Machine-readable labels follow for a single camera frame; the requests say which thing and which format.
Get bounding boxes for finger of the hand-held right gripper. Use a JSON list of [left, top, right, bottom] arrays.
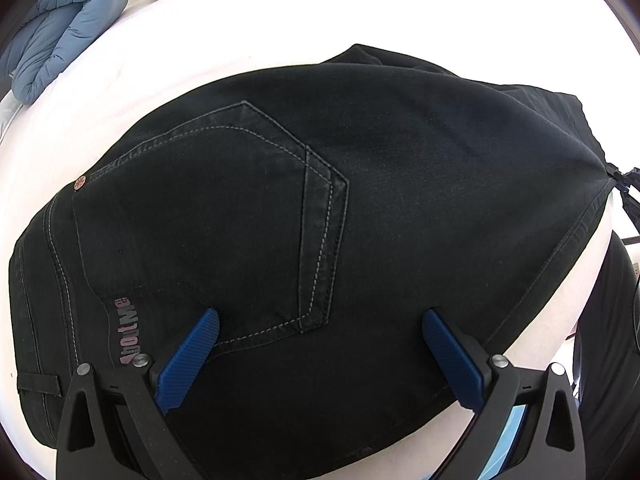
[[605, 165, 640, 221]]

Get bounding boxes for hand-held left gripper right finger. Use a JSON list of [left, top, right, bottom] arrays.
[[421, 308, 583, 480]]

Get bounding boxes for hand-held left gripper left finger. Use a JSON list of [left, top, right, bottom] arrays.
[[56, 307, 221, 480]]

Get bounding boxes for black denim pants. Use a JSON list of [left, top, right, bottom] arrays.
[[9, 44, 615, 480]]

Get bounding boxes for person's dark clothing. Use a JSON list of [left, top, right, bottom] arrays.
[[571, 244, 640, 461]]

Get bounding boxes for rolled blue duvet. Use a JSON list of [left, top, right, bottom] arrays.
[[0, 0, 131, 103]]

